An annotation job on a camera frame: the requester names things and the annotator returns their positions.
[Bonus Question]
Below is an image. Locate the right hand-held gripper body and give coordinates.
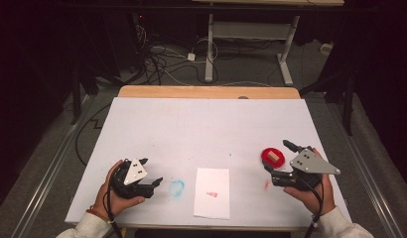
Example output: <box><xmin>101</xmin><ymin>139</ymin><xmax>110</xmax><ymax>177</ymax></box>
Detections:
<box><xmin>270</xmin><ymin>144</ymin><xmax>341</xmax><ymax>192</ymax></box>

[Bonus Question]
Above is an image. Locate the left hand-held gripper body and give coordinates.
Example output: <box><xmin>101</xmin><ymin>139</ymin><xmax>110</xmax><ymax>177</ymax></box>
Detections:
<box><xmin>110</xmin><ymin>158</ymin><xmax>157</xmax><ymax>200</ymax></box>

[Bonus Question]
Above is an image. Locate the round red ink pad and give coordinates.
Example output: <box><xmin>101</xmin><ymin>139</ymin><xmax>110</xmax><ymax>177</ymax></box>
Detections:
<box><xmin>259</xmin><ymin>147</ymin><xmax>287</xmax><ymax>170</ymax></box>

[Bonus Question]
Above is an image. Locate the person's left hand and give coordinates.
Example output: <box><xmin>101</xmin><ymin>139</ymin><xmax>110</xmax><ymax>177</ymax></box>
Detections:
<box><xmin>91</xmin><ymin>160</ymin><xmax>147</xmax><ymax>220</ymax></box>

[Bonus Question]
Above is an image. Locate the person's right hand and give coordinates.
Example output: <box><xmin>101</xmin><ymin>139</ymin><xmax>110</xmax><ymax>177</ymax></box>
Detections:
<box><xmin>283</xmin><ymin>147</ymin><xmax>338</xmax><ymax>217</ymax></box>

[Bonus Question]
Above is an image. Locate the white paper sheet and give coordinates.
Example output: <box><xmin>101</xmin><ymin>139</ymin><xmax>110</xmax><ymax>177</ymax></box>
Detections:
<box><xmin>193</xmin><ymin>168</ymin><xmax>231</xmax><ymax>221</ymax></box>

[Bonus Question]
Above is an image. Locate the large white board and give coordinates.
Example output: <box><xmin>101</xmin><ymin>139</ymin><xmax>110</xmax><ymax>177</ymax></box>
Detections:
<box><xmin>65</xmin><ymin>96</ymin><xmax>353</xmax><ymax>230</ymax></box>

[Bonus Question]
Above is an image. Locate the black metal stand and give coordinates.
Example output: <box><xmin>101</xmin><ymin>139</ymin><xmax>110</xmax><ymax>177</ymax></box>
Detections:
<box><xmin>299</xmin><ymin>70</ymin><xmax>356</xmax><ymax>137</ymax></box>

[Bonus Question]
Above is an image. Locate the wooden table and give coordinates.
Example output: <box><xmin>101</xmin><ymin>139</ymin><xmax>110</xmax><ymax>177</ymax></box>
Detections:
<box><xmin>117</xmin><ymin>84</ymin><xmax>309</xmax><ymax>233</ymax></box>

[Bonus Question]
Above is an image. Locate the white box on floor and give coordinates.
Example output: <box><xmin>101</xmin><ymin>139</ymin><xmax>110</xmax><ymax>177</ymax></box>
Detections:
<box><xmin>320</xmin><ymin>43</ymin><xmax>335</xmax><ymax>56</ymax></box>

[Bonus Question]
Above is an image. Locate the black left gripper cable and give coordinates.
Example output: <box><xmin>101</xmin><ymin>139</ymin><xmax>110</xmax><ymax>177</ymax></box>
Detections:
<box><xmin>102</xmin><ymin>163</ymin><xmax>124</xmax><ymax>238</ymax></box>

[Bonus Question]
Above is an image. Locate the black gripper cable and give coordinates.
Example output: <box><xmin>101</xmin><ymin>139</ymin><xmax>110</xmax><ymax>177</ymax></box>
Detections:
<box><xmin>299</xmin><ymin>175</ymin><xmax>326</xmax><ymax>238</ymax></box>
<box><xmin>102</xmin><ymin>163</ymin><xmax>124</xmax><ymax>238</ymax></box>

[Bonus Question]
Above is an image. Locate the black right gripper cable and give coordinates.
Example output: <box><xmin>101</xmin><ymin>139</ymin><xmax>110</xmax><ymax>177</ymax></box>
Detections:
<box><xmin>299</xmin><ymin>175</ymin><xmax>326</xmax><ymax>238</ymax></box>

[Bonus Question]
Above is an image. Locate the red bracelet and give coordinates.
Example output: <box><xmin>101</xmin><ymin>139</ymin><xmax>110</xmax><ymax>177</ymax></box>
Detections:
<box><xmin>85</xmin><ymin>206</ymin><xmax>110</xmax><ymax>222</ymax></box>

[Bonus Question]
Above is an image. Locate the metal floor rail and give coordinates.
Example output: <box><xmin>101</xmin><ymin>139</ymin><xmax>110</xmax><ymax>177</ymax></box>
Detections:
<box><xmin>326</xmin><ymin>102</ymin><xmax>407</xmax><ymax>238</ymax></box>
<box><xmin>8</xmin><ymin>93</ymin><xmax>99</xmax><ymax>238</ymax></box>

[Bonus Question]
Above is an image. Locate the black floor cable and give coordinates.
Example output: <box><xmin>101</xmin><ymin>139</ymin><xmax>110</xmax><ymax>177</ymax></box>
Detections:
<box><xmin>73</xmin><ymin>102</ymin><xmax>112</xmax><ymax>167</ymax></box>

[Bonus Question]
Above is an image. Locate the tangle of floor cables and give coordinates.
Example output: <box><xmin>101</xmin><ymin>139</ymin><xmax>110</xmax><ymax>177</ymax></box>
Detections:
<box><xmin>130</xmin><ymin>13</ymin><xmax>279</xmax><ymax>87</ymax></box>

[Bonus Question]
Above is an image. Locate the white metal desk frame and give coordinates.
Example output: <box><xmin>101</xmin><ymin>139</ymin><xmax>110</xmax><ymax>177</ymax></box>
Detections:
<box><xmin>191</xmin><ymin>0</ymin><xmax>345</xmax><ymax>87</ymax></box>

